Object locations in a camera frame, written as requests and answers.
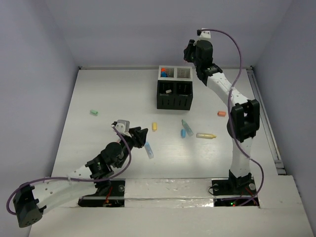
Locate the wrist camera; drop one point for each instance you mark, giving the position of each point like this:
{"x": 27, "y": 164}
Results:
{"x": 121, "y": 126}
{"x": 204, "y": 34}

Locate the yellow highlighter cap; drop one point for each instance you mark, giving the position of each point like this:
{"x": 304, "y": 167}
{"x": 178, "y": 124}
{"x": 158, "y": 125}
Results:
{"x": 154, "y": 126}

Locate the green highlighter cap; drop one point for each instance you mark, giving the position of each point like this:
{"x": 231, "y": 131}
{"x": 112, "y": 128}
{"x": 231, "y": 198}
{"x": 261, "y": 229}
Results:
{"x": 94, "y": 112}

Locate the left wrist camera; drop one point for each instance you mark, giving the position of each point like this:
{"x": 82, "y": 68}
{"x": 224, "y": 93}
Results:
{"x": 121, "y": 126}

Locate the orange cap black highlighter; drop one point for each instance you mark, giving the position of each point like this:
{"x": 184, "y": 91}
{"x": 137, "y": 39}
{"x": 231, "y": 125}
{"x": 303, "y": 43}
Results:
{"x": 162, "y": 70}

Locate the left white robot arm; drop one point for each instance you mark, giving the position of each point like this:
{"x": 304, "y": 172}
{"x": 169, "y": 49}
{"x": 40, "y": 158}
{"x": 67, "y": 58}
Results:
{"x": 35, "y": 198}

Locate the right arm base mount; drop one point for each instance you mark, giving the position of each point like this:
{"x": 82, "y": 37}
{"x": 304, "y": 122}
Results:
{"x": 234, "y": 191}

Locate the white slotted container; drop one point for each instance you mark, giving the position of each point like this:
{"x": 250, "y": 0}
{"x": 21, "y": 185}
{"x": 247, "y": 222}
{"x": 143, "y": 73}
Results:
{"x": 178, "y": 73}

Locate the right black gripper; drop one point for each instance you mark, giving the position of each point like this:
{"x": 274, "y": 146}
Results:
{"x": 191, "y": 46}

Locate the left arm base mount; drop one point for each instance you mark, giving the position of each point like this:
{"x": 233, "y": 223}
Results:
{"x": 112, "y": 197}

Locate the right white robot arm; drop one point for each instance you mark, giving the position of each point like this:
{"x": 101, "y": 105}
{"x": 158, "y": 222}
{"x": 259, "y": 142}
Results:
{"x": 244, "y": 114}

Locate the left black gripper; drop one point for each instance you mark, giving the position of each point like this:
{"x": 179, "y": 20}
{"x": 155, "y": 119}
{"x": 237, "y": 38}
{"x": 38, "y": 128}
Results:
{"x": 135, "y": 136}

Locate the green grey highlighter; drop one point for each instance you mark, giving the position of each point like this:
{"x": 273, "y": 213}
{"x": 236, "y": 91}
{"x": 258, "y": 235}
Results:
{"x": 187, "y": 128}

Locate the black slotted container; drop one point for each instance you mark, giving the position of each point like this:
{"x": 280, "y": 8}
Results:
{"x": 179, "y": 99}

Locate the yellow highlighter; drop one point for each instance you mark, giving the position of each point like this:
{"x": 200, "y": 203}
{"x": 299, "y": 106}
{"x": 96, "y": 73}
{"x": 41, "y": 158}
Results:
{"x": 205, "y": 136}

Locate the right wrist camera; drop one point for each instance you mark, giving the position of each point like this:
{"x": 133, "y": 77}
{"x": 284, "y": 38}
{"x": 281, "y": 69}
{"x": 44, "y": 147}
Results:
{"x": 204, "y": 34}

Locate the metal rail right edge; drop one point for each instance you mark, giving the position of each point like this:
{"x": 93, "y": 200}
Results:
{"x": 266, "y": 124}

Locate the light blue highlighter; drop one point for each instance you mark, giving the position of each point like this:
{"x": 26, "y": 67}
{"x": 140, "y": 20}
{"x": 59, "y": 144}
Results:
{"x": 149, "y": 150}

